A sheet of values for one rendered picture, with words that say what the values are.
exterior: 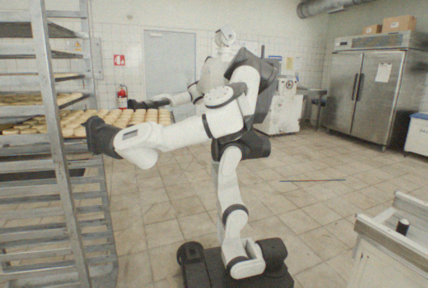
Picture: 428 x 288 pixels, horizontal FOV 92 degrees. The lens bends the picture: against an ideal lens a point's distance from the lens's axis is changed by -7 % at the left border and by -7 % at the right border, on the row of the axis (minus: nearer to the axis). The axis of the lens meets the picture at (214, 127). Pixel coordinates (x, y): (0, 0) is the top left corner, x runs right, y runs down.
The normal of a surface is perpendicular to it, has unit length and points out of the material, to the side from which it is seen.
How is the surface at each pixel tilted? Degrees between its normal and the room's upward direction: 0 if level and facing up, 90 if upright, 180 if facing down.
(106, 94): 90
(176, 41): 90
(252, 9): 90
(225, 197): 90
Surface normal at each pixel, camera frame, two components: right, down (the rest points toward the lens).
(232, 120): 0.69, 0.19
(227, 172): 0.24, 0.25
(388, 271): -0.88, 0.11
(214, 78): -0.51, 0.14
